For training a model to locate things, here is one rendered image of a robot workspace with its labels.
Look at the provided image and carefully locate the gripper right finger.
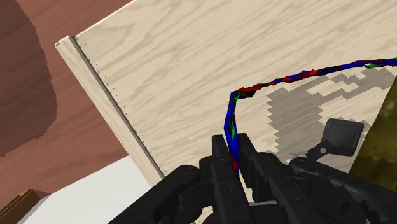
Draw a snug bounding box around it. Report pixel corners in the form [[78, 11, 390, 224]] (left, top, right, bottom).
[[238, 118, 397, 224]]

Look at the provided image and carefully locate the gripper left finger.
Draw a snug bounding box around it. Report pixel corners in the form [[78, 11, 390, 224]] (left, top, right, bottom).
[[108, 134, 256, 224]]

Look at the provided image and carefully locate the blue red green rope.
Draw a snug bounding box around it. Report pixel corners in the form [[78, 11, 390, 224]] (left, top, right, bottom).
[[223, 57, 397, 180]]

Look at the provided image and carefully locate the olive mottled object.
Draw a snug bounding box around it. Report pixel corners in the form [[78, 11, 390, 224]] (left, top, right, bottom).
[[349, 83, 397, 193]]

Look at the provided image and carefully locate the pale wooden table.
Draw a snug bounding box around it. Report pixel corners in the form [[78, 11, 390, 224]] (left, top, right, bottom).
[[55, 0, 397, 224]]

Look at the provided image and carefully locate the brown wooden furniture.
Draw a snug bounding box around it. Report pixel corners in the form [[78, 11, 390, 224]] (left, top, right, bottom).
[[0, 188, 51, 224]]

